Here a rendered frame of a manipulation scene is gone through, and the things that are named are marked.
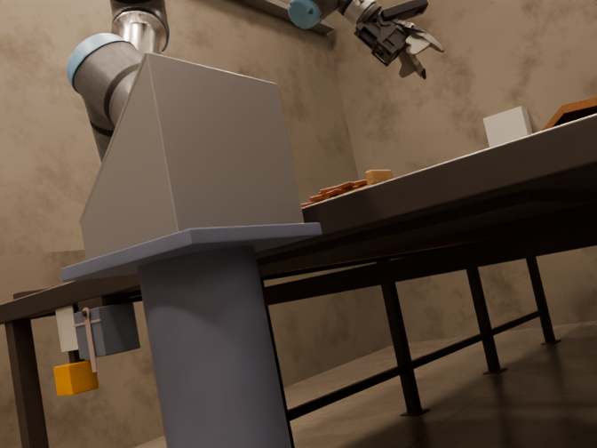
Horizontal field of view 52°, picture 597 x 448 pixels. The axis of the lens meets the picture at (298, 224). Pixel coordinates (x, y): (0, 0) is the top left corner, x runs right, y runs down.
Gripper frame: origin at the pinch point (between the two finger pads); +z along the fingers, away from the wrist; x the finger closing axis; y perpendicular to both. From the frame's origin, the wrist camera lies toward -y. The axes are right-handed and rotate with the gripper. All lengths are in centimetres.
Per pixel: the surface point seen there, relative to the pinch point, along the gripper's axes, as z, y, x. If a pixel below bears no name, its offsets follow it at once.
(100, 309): -21, 96, -22
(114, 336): -15, 99, -24
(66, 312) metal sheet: -31, 105, -39
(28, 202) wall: -146, 108, -244
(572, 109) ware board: 28.1, -0.3, 20.5
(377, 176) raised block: 8.3, 39.6, 27.5
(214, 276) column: 2, 73, 52
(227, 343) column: 9, 78, 52
